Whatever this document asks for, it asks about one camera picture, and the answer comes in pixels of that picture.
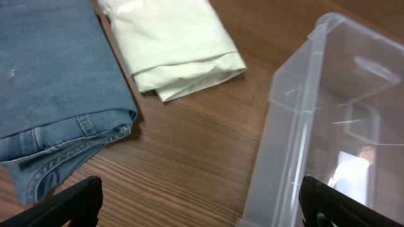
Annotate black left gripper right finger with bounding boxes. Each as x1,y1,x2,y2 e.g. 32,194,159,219
299,176,403,227

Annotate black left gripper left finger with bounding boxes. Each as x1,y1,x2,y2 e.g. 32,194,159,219
1,175,103,227

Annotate clear plastic container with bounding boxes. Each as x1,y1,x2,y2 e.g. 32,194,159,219
237,13,403,226

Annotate folded blue jeans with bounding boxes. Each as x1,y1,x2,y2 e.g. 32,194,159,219
1,0,138,204

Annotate folded cream cloth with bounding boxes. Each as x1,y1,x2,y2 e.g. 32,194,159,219
99,0,247,102

